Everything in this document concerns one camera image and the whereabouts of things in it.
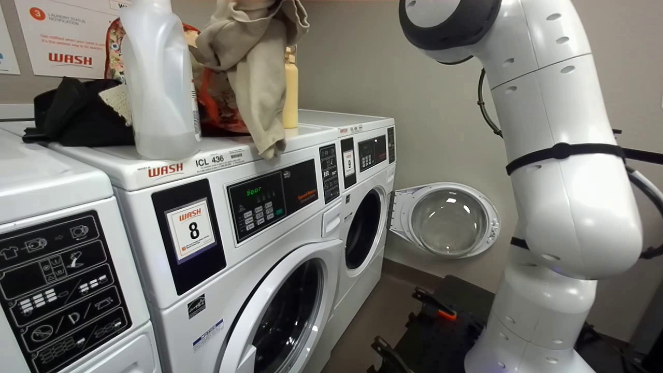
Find beige clothing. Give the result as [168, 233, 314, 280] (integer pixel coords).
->
[191, 0, 310, 161]

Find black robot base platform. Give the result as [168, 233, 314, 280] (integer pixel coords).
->
[365, 273, 495, 373]

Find yellow water bottle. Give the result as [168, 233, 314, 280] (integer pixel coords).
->
[280, 44, 299, 130]

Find white washer number nine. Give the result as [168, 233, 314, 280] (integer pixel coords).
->
[298, 107, 399, 361]

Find open round washer door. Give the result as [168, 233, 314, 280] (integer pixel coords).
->
[386, 181, 503, 262]

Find white detergent bottle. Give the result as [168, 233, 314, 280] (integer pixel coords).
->
[120, 0, 203, 161]

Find white washer number eight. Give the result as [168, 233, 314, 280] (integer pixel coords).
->
[42, 110, 346, 373]

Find small off-white cloth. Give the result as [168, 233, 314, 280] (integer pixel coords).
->
[97, 80, 135, 129]

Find black cloth bundle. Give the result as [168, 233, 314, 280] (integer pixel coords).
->
[20, 74, 136, 147]

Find white front-load washer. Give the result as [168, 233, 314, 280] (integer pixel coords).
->
[0, 127, 163, 373]

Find wash poster with orange print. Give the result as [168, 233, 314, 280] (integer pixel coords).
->
[11, 0, 130, 79]

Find white notice poster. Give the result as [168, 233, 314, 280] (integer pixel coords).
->
[0, 4, 20, 76]

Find black clamp with orange handle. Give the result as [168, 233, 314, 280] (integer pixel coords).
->
[410, 288, 459, 326]

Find black arm cable with strap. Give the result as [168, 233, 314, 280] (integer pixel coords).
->
[474, 67, 663, 264]

